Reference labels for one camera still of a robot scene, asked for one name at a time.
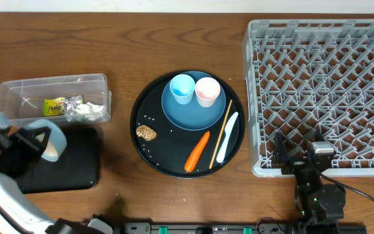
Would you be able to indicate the light blue bowl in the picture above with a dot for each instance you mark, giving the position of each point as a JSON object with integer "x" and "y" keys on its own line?
{"x": 57, "y": 141}

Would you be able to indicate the white tissue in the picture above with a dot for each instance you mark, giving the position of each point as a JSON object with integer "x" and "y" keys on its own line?
{"x": 90, "y": 111}

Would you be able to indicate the light blue cup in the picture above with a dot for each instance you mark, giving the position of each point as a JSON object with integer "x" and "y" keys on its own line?
{"x": 182, "y": 87}

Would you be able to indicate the black rectangular tray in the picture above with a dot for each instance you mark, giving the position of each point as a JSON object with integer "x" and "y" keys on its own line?
{"x": 76, "y": 169}

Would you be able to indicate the brown patterned cookie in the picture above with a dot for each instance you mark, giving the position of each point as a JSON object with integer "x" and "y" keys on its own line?
{"x": 146, "y": 132}

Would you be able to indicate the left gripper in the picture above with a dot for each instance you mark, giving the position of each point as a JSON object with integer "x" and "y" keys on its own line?
{"x": 21, "y": 142}

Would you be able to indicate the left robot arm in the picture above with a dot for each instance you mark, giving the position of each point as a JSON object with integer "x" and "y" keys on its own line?
{"x": 17, "y": 214}

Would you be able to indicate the clear plastic bin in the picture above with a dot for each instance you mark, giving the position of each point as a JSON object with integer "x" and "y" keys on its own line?
{"x": 23, "y": 100}

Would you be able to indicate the white plastic knife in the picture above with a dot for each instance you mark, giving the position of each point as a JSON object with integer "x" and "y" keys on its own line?
{"x": 228, "y": 130}

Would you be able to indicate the wooden chopstick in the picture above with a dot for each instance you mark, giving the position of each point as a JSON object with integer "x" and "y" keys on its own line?
{"x": 220, "y": 135}

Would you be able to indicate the round black serving tray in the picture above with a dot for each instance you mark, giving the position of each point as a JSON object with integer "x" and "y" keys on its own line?
{"x": 169, "y": 151}

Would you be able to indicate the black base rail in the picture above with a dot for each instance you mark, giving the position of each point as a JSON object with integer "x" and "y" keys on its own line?
{"x": 264, "y": 226}

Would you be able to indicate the yellow foil snack wrapper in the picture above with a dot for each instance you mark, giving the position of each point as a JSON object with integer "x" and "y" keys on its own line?
{"x": 61, "y": 105}

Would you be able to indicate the orange carrot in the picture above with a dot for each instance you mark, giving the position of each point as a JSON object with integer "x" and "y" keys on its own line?
{"x": 196, "y": 153}

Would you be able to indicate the pink cup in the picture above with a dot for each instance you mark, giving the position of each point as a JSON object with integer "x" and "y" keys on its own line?
{"x": 207, "y": 90}

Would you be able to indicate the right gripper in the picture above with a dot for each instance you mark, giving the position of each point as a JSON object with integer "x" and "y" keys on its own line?
{"x": 280, "y": 156}

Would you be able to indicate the grey plastic dishwasher rack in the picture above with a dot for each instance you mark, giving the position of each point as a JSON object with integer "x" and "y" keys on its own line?
{"x": 307, "y": 77}

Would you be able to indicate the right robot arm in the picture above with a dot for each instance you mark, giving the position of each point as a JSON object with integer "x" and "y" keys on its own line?
{"x": 321, "y": 204}

